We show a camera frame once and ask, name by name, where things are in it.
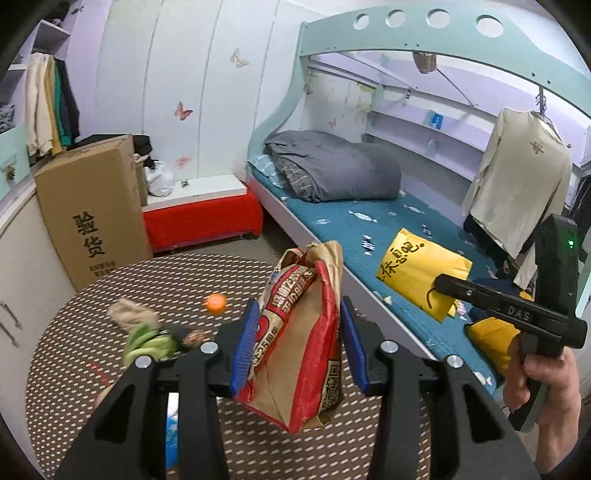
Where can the red butterfly wall sticker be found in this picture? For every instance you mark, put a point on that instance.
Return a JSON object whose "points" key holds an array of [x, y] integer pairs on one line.
{"points": [[181, 112]]}

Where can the blue white packet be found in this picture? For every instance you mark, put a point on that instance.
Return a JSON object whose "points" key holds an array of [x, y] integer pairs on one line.
{"points": [[171, 432]]}

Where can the red covered low bench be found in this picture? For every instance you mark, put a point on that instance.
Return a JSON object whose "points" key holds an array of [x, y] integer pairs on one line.
{"points": [[200, 211]]}

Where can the hanging clothes on rail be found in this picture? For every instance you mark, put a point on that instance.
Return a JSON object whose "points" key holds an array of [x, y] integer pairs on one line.
{"points": [[51, 112]]}

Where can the red brown paper bag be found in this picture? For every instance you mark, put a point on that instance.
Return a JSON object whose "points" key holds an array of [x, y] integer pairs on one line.
{"points": [[295, 380]]}

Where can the person's right hand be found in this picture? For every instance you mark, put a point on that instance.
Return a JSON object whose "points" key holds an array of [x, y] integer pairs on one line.
{"points": [[559, 418]]}

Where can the hanging beige sweater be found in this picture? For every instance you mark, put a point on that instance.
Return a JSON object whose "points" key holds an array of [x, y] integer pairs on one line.
{"points": [[523, 177]]}

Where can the purple stair shelf cabinet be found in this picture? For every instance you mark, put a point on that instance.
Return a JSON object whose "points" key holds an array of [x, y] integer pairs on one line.
{"points": [[47, 37]]}

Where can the tall brown cardboard box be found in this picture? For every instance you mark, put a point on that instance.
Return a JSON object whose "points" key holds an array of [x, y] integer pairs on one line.
{"points": [[90, 203]]}

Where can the brown polka-dot tablecloth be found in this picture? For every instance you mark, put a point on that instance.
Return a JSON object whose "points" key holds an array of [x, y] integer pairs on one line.
{"points": [[80, 354]]}

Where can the teal bunk bed frame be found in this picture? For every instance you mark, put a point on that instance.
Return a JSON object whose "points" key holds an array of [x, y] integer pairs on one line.
{"points": [[427, 82]]}

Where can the white plastic bag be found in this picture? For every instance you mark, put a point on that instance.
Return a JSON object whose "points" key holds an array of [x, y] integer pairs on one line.
{"points": [[159, 179]]}

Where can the folded grey duvet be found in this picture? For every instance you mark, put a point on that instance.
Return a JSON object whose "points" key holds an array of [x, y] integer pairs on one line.
{"points": [[323, 167]]}

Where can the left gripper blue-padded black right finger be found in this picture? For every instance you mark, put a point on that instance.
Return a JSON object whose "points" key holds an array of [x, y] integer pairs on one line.
{"points": [[436, 417]]}

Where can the green plastic wrapper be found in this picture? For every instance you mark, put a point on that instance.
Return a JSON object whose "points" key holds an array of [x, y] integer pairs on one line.
{"points": [[144, 340]]}

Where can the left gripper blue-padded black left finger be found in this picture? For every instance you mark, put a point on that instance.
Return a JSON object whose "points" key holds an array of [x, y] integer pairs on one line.
{"points": [[124, 438]]}

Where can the navy blue garment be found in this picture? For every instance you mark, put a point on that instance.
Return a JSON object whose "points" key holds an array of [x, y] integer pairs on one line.
{"points": [[510, 267]]}

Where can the yellow printed cushion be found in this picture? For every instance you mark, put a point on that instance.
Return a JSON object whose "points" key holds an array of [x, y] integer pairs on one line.
{"points": [[410, 266]]}

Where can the crumpled beige paper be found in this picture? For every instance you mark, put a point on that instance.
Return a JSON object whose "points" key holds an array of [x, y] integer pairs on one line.
{"points": [[127, 314]]}

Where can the yellow pillow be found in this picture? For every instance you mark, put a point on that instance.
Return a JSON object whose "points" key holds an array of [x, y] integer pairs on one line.
{"points": [[492, 336]]}

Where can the orange bottle cap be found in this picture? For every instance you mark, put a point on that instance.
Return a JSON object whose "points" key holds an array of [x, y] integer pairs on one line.
{"points": [[216, 303]]}

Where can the blue patterned bed sheet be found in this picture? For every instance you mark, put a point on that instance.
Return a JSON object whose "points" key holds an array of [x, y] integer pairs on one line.
{"points": [[365, 229]]}

